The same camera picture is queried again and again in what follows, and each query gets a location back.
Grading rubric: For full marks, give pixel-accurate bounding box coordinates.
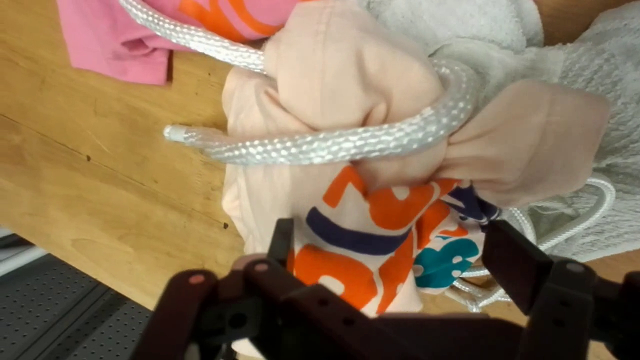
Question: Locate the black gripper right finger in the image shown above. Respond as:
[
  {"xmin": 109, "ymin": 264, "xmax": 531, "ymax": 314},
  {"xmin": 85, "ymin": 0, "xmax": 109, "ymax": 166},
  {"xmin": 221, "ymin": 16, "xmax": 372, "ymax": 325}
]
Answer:
[{"xmin": 479, "ymin": 217, "xmax": 640, "ymax": 360}]

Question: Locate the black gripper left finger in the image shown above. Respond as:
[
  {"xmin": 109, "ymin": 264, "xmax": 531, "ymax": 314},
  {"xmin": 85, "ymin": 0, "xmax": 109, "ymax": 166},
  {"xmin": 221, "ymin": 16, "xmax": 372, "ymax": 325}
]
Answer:
[{"xmin": 132, "ymin": 215, "xmax": 402, "ymax": 360}]

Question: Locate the white grey towel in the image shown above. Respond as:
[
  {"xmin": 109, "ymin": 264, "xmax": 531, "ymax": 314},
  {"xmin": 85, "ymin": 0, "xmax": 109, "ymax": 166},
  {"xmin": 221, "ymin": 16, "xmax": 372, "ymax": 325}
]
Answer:
[{"xmin": 357, "ymin": 0, "xmax": 640, "ymax": 264}]

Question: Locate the cream shirt orange blue print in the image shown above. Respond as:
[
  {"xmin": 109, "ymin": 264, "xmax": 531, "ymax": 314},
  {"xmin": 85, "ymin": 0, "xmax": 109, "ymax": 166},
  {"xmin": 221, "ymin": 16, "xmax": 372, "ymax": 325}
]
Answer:
[{"xmin": 220, "ymin": 0, "xmax": 611, "ymax": 319}]

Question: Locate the pink t-shirt orange print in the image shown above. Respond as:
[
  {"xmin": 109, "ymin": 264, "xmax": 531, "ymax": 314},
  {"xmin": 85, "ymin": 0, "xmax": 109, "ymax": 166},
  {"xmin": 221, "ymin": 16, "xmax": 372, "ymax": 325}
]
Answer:
[{"xmin": 55, "ymin": 0, "xmax": 302, "ymax": 88}]

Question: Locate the thick white braided rope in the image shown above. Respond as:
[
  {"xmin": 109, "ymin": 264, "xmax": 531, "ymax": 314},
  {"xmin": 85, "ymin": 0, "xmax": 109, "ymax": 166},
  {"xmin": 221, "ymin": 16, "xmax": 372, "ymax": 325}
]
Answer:
[{"xmin": 118, "ymin": 0, "xmax": 484, "ymax": 168}]

